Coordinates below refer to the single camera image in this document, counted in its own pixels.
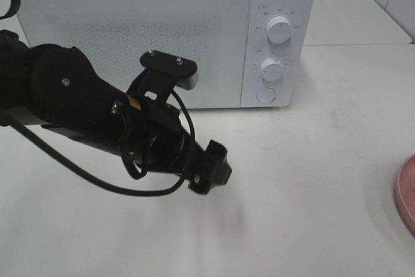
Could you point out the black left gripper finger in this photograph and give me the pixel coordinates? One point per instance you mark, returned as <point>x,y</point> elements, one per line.
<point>201,184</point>
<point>219,170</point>

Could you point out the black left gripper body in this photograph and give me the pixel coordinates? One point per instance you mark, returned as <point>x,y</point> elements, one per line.
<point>148,136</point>

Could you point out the round white door button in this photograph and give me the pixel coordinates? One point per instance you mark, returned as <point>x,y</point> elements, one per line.
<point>266,95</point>

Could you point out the white microwave door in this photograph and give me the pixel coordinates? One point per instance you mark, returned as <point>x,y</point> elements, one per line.
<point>113,34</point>

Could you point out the pink round plate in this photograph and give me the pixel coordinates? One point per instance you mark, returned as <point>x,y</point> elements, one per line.
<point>404,193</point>

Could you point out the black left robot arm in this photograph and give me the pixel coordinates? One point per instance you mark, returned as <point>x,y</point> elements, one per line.
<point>58,89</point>

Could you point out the lower white round knob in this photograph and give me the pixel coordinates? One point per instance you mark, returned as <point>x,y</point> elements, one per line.
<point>271,69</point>

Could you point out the white round knob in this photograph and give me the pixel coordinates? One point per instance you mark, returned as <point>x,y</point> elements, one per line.
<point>271,69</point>
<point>278,28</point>

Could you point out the upper white round knob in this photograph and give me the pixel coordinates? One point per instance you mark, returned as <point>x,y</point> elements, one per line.
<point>278,28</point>

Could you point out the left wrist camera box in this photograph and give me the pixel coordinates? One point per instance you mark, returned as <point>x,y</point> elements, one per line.
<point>161,73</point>

